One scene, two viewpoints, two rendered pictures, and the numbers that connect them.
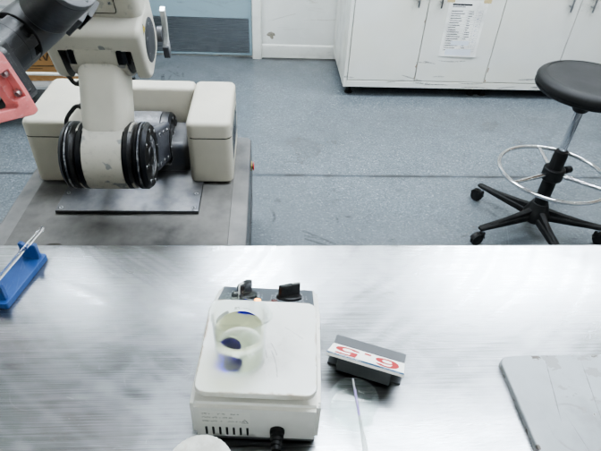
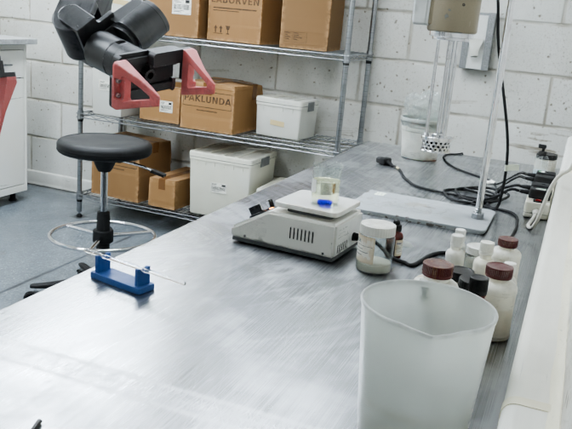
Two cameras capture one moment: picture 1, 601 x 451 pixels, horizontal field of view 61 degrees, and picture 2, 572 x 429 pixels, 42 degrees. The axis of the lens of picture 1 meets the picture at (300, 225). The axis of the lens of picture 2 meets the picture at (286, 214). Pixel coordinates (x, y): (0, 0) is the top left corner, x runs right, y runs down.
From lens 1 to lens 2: 1.23 m
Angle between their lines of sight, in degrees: 61
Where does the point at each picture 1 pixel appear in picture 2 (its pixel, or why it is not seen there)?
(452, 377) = not seen: hidden behind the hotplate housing
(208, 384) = (335, 211)
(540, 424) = (387, 211)
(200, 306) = (228, 246)
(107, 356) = (244, 271)
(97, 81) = not seen: outside the picture
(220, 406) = (342, 223)
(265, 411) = (352, 219)
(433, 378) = not seen: hidden behind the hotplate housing
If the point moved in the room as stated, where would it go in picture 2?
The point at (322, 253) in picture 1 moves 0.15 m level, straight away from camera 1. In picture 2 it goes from (220, 214) to (162, 199)
